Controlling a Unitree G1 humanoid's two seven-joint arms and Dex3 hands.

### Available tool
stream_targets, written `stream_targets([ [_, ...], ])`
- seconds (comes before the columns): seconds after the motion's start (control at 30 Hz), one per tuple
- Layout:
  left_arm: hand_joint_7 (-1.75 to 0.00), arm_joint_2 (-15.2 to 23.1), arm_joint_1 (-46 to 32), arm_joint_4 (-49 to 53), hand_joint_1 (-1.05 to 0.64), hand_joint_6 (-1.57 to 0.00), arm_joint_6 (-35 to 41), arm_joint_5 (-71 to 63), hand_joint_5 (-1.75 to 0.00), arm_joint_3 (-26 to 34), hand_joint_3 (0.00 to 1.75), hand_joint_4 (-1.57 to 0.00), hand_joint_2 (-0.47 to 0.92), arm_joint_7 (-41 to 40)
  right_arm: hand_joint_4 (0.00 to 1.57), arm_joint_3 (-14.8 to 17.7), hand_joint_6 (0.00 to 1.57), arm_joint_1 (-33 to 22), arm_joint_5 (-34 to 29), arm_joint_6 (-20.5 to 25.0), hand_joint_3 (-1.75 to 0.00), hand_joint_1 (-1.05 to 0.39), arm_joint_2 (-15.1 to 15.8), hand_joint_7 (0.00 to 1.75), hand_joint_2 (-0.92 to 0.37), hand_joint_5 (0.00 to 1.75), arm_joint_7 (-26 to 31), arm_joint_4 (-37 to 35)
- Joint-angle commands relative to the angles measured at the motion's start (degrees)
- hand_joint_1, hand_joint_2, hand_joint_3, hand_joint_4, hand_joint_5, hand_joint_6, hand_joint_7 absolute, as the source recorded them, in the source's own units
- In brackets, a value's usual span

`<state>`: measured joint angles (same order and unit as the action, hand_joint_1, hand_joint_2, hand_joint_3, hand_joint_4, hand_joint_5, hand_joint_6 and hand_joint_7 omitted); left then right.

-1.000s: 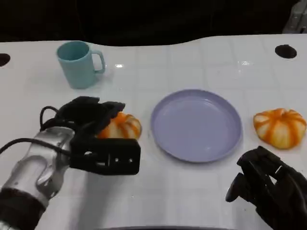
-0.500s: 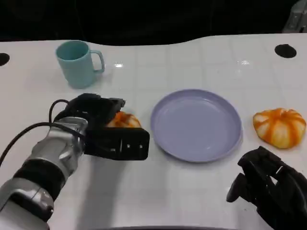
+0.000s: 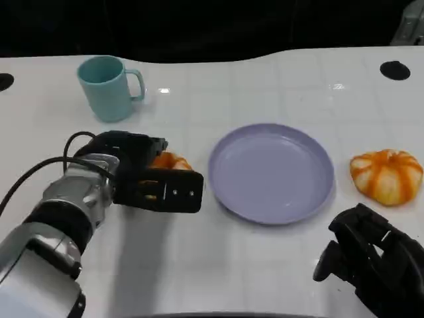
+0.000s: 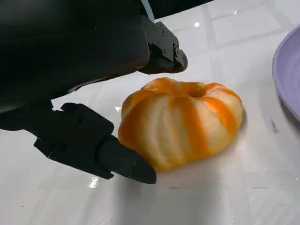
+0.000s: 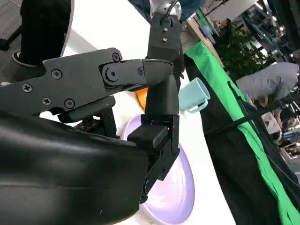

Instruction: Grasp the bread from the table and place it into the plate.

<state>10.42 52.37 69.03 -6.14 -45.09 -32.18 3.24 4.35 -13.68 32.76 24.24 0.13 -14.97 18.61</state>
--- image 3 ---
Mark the grey background machine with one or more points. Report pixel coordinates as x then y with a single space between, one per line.
410 23

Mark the lilac plate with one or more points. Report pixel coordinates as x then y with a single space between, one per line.
271 174

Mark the pale green mug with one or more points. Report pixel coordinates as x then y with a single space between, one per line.
106 94

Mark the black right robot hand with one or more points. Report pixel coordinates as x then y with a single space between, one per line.
377 261

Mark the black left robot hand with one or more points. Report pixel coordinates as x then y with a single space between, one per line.
175 192

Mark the orange white toy bread roll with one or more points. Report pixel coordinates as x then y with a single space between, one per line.
170 161
386 179

